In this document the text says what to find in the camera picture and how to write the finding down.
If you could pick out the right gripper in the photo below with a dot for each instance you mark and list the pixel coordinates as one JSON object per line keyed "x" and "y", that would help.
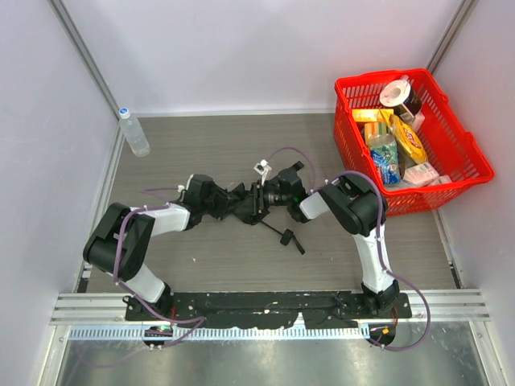
{"x": 259, "y": 199}

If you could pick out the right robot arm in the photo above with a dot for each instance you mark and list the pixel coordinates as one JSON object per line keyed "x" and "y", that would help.
{"x": 356, "y": 203}

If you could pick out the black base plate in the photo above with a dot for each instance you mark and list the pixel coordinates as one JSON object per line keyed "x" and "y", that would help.
{"x": 275, "y": 310}

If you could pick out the yellow box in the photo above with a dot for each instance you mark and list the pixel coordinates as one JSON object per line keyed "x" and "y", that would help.
{"x": 370, "y": 115}

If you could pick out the white slotted cable duct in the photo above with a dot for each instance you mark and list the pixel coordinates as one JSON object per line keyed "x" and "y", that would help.
{"x": 140, "y": 332}

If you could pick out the clear plastic bottle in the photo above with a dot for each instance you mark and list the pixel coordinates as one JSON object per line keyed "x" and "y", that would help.
{"x": 133, "y": 132}

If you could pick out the yellow snack bag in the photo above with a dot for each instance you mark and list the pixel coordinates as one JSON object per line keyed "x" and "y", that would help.
{"x": 408, "y": 140}

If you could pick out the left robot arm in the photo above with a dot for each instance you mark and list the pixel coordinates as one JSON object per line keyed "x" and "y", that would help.
{"x": 119, "y": 243}

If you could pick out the pink white box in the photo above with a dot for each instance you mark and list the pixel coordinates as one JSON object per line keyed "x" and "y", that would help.
{"x": 420, "y": 175}

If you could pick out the red plastic basket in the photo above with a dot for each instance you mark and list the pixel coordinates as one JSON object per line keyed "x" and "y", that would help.
{"x": 451, "y": 150}

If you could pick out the black folding umbrella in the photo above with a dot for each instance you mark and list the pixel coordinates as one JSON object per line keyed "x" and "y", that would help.
{"x": 245, "y": 205}

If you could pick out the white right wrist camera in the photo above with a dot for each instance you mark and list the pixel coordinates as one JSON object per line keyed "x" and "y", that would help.
{"x": 263, "y": 168}

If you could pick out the blue green snack packet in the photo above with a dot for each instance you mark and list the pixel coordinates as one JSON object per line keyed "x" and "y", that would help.
{"x": 385, "y": 158}

